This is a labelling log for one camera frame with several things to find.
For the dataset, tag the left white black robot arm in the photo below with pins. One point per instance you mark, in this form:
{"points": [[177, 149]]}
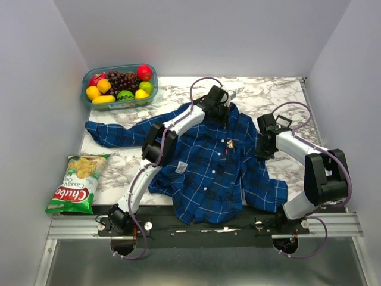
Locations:
{"points": [[159, 147]]}

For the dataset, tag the black front mounting rail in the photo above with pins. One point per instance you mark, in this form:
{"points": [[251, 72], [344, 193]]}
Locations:
{"points": [[250, 228]]}

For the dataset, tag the clear teal fruit container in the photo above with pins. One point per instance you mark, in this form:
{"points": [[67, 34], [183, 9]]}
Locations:
{"points": [[118, 104]]}

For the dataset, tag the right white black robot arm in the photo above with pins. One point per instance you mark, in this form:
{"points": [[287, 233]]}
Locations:
{"points": [[326, 176]]}

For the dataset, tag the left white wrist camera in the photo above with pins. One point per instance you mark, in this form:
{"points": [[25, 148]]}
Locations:
{"points": [[229, 96]]}

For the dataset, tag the yellow lemon left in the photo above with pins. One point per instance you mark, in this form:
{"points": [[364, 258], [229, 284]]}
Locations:
{"points": [[92, 92]]}

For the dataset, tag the yellow lemon right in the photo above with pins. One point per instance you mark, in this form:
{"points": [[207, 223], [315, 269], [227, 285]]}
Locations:
{"points": [[141, 94]]}

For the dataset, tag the green red snack bag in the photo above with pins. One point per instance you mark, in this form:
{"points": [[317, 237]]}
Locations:
{"points": [[77, 190]]}

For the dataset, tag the pink dragon fruit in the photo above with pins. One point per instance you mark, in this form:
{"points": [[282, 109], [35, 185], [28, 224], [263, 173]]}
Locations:
{"points": [[96, 78]]}

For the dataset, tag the yellow mango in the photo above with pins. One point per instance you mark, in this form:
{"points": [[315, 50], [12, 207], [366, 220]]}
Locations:
{"points": [[103, 99]]}

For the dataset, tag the purple grape bunch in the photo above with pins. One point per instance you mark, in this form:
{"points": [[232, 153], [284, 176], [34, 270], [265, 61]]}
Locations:
{"points": [[122, 81]]}

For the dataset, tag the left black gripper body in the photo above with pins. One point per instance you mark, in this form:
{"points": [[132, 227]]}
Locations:
{"points": [[219, 113]]}

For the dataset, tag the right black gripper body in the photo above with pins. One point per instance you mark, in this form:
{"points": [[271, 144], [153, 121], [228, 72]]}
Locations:
{"points": [[262, 151]]}

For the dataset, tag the orange fruit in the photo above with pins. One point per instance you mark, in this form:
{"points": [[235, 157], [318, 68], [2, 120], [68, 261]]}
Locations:
{"points": [[104, 86]]}

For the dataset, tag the yellow lemon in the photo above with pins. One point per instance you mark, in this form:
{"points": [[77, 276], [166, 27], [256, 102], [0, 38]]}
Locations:
{"points": [[141, 94], [92, 92]]}

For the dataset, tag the red apple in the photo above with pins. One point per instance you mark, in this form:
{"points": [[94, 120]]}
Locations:
{"points": [[144, 72]]}

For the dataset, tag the blue plaid shirt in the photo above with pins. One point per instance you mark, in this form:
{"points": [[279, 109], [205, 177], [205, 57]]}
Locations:
{"points": [[209, 182]]}

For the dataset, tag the green lime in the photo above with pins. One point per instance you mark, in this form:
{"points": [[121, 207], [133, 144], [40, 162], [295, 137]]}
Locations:
{"points": [[147, 86]]}

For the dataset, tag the brooch box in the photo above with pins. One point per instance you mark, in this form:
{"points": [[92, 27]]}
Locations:
{"points": [[283, 122]]}

